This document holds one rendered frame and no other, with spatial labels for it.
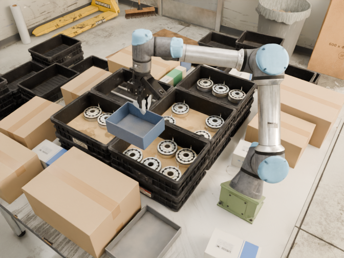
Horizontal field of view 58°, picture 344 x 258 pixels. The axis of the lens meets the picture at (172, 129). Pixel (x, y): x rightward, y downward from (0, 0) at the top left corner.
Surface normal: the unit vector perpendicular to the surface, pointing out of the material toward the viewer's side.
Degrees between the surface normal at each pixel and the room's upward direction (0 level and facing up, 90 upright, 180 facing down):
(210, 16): 90
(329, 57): 73
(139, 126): 1
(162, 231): 0
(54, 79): 0
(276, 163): 63
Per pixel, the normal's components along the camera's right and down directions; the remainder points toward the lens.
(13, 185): 0.84, 0.36
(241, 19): -0.56, 0.56
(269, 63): 0.03, 0.00
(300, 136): 0.00, -0.74
